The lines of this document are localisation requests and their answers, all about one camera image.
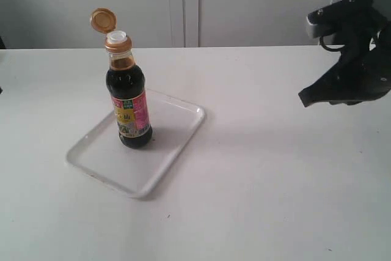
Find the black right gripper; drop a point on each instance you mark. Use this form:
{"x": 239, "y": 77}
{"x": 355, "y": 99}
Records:
{"x": 361, "y": 34}

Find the soy sauce bottle gold cap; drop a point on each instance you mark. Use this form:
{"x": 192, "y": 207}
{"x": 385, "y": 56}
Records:
{"x": 125, "y": 82}

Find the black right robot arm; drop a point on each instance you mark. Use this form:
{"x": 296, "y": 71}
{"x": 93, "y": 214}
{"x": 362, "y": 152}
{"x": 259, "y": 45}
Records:
{"x": 361, "y": 34}

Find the white rectangular plastic tray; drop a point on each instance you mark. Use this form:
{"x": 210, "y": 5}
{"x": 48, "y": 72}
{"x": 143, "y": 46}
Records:
{"x": 100, "y": 155}

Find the white cabinet doors background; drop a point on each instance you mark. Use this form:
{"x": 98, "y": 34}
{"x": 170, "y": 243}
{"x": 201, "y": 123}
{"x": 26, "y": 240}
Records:
{"x": 158, "y": 23}

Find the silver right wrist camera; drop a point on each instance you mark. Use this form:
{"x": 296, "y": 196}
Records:
{"x": 317, "y": 30}

